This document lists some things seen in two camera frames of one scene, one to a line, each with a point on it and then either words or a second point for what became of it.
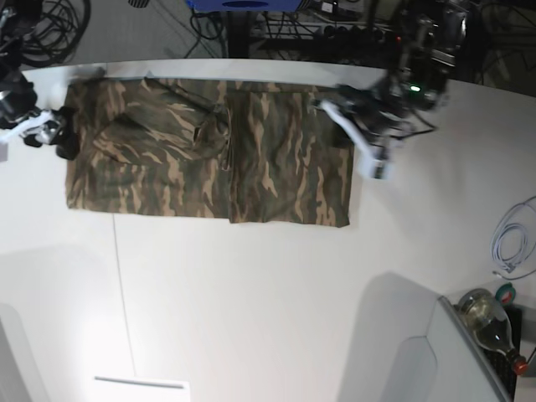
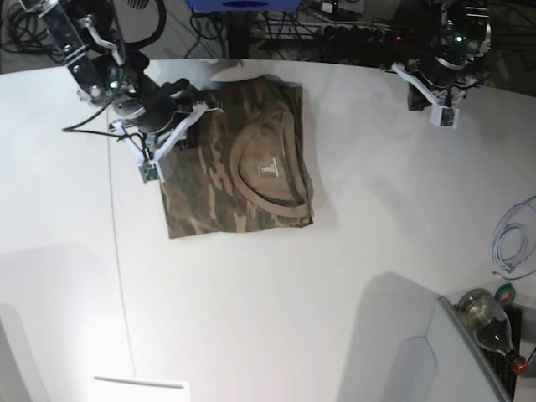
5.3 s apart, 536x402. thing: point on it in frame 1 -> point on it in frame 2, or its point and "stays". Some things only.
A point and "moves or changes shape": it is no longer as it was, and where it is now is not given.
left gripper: x=18 y=104 -> x=160 y=110
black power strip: x=353 y=34 stays
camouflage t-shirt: x=188 y=147 moves or changes shape
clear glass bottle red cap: x=491 y=325 stays
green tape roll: x=506 y=293 stays
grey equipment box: x=465 y=371 stays
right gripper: x=383 y=114 -> x=442 y=69
